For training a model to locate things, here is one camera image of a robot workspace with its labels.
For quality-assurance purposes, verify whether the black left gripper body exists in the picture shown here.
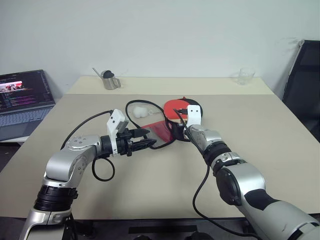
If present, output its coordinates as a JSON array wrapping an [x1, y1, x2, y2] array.
[[116, 128, 134, 158]]

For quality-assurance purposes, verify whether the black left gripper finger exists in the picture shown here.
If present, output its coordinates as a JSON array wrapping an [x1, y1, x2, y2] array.
[[130, 139, 157, 152], [129, 128, 151, 138]]

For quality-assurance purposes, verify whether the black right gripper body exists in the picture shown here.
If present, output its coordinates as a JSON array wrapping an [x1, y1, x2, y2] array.
[[169, 119, 189, 143]]

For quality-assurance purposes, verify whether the red black paddle case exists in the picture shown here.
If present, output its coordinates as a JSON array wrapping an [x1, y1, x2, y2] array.
[[124, 95, 205, 151]]

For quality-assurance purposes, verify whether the white fluffy ball keychain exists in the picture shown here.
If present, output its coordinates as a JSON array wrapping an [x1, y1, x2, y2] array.
[[132, 105, 161, 119]]

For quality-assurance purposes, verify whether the red table tennis paddle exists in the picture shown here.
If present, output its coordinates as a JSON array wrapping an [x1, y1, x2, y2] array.
[[162, 98, 192, 125]]

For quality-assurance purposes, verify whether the stainless steel pitcher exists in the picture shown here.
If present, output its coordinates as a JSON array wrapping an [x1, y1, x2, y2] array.
[[100, 71, 123, 91]]

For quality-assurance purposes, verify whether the clear glass cup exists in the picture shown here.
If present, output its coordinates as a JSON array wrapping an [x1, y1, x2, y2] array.
[[233, 67, 256, 86]]

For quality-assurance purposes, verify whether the black bar under table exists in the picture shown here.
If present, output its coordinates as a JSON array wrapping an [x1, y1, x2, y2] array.
[[128, 225, 198, 235]]

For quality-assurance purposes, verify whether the white side desk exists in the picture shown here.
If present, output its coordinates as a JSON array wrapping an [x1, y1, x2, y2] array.
[[0, 134, 27, 144]]

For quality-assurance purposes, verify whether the open grey laptop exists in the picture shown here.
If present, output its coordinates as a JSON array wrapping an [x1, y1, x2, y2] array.
[[0, 69, 56, 142]]

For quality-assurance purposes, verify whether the black office chair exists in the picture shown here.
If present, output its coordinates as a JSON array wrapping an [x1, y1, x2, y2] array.
[[282, 39, 320, 144]]

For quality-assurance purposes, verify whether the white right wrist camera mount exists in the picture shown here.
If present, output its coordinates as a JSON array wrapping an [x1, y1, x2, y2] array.
[[186, 104, 203, 126]]

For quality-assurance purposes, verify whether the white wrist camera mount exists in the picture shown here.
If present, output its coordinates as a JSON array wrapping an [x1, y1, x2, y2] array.
[[105, 108, 130, 154], [186, 104, 203, 126]]

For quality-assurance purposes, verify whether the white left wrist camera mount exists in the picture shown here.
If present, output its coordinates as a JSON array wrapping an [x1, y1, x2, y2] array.
[[105, 108, 130, 154]]

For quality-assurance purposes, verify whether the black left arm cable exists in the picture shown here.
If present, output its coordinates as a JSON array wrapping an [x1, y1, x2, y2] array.
[[61, 109, 116, 181]]

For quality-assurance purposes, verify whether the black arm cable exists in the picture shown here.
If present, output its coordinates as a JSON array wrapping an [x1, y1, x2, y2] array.
[[172, 107, 254, 237], [61, 109, 116, 181]]

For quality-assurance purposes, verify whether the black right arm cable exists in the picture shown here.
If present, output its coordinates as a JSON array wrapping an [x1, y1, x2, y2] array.
[[172, 107, 254, 237]]

